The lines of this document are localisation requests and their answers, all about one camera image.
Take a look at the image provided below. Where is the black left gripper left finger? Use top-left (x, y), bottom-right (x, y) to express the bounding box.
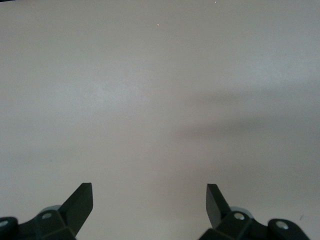
top-left (0, 182), bottom-right (94, 240)

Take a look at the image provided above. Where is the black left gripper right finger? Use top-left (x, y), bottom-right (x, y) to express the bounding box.
top-left (199, 183), bottom-right (311, 240)

